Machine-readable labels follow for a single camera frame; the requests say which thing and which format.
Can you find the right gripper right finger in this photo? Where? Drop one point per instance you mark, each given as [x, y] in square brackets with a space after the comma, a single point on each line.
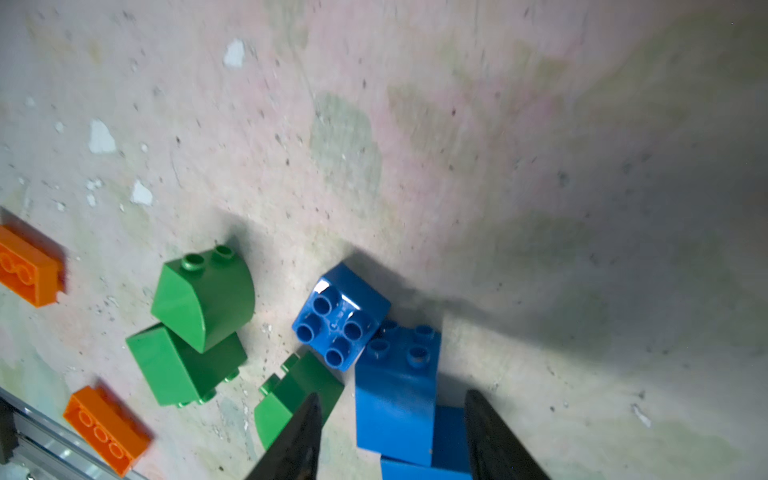
[495, 452]

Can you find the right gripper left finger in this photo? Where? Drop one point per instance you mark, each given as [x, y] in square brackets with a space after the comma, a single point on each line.
[296, 451]

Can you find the aluminium front rail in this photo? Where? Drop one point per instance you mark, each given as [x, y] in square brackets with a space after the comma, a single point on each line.
[46, 448]

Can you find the blue small brick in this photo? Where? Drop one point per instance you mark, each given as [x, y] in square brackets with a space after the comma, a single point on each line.
[340, 316]

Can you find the green slope brick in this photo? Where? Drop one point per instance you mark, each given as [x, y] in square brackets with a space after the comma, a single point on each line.
[205, 297]
[282, 396]

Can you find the orange brick front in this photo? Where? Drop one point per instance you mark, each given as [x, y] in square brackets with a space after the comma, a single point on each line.
[108, 427]

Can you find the orange long brick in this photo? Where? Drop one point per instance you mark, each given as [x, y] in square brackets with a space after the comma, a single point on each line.
[29, 272]

